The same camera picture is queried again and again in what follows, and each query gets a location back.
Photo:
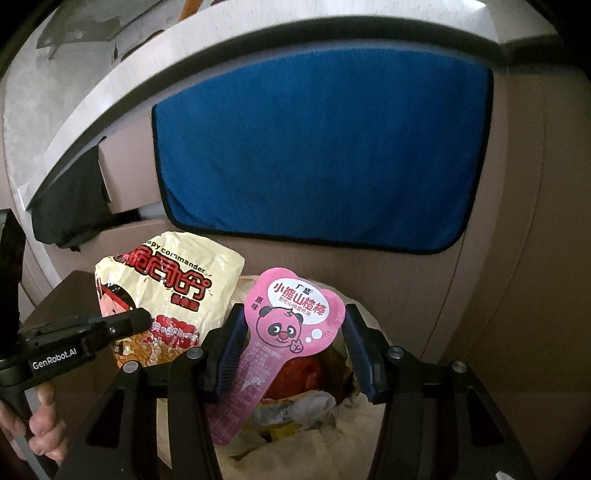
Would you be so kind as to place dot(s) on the cream red printed snack bag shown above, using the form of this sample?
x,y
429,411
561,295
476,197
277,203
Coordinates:
x,y
184,277

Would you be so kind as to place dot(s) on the glass range hood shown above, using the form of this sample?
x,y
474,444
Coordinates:
x,y
78,27

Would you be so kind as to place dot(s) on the person's left hand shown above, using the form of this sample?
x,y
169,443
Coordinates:
x,y
46,438

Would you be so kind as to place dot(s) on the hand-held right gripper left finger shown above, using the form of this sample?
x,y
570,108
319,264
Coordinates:
x,y
228,355

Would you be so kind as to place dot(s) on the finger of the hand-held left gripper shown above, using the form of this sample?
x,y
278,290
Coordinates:
x,y
131,322

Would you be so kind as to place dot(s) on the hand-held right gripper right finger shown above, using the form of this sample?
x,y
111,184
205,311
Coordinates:
x,y
362,360

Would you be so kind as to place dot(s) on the pink bear-shaped packet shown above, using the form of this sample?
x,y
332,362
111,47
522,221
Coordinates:
x,y
286,318

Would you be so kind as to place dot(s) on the blue towel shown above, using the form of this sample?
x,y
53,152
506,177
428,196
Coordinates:
x,y
323,161

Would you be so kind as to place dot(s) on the beige kitchen cabinet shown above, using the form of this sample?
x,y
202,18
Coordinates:
x,y
517,300

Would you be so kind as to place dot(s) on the brown tablecloth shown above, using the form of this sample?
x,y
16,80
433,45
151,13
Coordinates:
x,y
74,295

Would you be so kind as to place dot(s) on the black cloth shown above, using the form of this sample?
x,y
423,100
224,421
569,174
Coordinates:
x,y
69,212

